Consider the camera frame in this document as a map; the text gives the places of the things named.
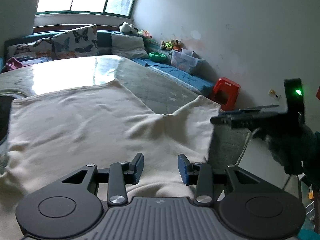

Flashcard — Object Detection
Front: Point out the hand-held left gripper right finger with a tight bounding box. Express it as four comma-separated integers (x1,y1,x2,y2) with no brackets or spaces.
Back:
177,154,262,207

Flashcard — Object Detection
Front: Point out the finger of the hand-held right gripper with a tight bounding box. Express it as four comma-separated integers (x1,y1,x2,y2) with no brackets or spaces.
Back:
219,104,280,117
210,114,234,126

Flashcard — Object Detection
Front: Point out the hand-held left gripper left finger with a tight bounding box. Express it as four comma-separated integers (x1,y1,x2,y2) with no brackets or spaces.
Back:
61,152,145,207

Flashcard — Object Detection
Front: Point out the cream fleece garment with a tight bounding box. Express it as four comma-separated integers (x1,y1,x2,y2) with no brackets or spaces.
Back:
0,79,222,240

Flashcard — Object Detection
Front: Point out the person's right hand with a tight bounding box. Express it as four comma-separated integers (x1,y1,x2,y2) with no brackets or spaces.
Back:
251,124,320,181

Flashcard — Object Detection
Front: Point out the red plastic stool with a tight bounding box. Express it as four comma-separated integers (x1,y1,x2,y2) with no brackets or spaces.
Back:
209,77,242,112

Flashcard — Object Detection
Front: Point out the clear plastic storage box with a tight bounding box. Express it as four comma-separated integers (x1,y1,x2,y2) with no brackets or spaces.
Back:
170,49,200,73

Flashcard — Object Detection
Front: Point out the green bowl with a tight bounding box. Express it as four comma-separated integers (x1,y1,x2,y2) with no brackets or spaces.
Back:
149,52,167,62

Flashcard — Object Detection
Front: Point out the green yellow plush toy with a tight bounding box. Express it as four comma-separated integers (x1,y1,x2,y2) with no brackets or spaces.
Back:
160,40,175,51

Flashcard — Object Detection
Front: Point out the colourful plush toy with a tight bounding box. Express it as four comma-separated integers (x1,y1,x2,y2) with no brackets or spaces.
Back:
137,30,153,40

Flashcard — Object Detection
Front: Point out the grey pillow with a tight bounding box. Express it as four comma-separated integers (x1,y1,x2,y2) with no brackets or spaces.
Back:
111,33,149,59

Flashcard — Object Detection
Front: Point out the panda plush toy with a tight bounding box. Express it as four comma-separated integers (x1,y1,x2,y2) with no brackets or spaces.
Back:
119,22,138,34

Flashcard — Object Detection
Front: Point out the blue corner sofa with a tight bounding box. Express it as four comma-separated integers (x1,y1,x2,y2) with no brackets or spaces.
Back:
4,30,215,97

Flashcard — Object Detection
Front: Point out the large butterfly print pillow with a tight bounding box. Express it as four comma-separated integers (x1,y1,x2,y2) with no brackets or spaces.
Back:
52,24,99,60

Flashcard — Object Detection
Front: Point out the black round induction cooktop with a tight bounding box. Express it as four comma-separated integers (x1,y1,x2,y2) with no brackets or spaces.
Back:
0,94,13,145

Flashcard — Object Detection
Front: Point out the pink cloth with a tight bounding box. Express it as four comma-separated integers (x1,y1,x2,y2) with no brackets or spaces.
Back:
5,57,24,72

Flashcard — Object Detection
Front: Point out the flat butterfly print pillow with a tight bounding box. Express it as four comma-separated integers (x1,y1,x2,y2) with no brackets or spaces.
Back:
7,37,53,62

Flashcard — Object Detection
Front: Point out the white cord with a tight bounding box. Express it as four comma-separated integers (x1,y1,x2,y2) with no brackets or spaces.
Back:
235,129,251,167

